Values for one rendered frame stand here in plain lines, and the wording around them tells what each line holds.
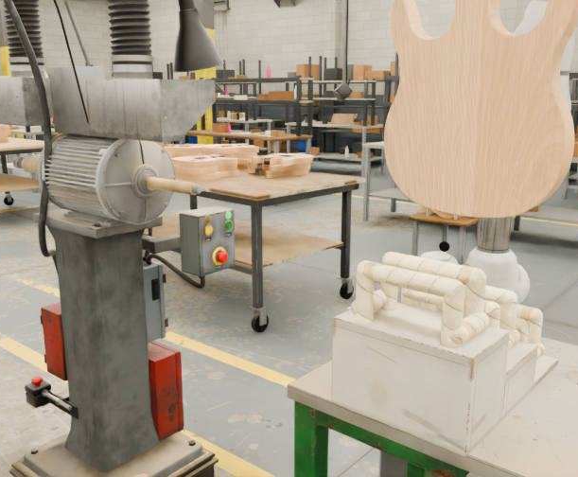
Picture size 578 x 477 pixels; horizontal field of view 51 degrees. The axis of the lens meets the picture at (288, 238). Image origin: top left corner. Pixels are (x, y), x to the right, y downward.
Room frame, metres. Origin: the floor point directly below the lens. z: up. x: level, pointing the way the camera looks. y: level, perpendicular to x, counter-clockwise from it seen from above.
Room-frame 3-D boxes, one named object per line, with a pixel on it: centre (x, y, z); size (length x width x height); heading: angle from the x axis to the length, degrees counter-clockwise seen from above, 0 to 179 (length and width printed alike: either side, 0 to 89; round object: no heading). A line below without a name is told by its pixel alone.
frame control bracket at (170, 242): (1.94, 0.37, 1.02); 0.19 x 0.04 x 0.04; 140
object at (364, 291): (1.03, -0.14, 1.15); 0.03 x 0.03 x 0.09
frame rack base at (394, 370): (1.02, -0.23, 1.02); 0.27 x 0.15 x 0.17; 50
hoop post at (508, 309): (1.11, -0.42, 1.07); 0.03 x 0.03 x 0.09
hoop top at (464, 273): (1.04, -0.25, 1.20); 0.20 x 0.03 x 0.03; 49
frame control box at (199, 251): (1.99, 0.34, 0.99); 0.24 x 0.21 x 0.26; 50
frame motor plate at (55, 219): (1.90, 0.61, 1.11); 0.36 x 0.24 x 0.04; 50
